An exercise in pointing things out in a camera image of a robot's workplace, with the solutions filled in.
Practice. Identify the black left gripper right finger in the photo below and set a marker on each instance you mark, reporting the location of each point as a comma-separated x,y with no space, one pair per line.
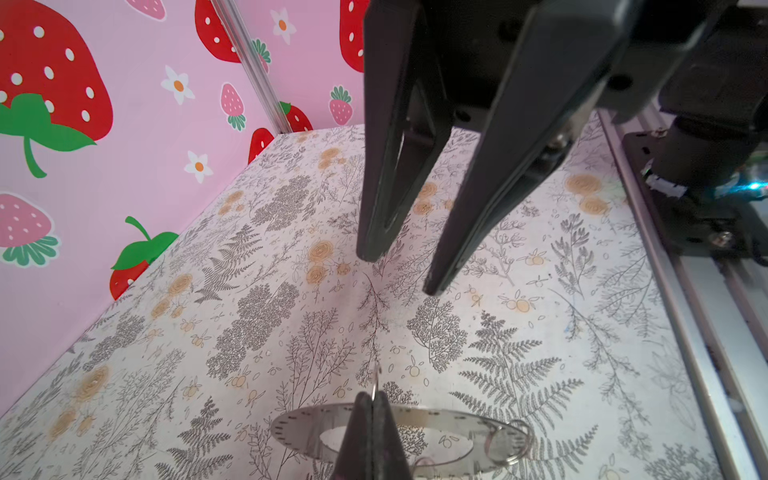
388,458

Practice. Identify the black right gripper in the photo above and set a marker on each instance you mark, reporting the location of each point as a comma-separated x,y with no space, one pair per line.
525,75

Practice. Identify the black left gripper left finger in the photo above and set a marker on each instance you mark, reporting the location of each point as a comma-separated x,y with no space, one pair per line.
354,461

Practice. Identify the silver split keyring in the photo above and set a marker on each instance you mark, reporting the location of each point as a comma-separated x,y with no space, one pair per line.
507,443

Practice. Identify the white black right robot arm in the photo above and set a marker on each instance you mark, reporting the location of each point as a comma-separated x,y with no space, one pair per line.
696,172

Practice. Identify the right aluminium corner post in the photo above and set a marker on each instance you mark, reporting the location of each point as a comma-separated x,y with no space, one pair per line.
236,29

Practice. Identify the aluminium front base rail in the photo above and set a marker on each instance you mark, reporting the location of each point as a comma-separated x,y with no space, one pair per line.
718,310

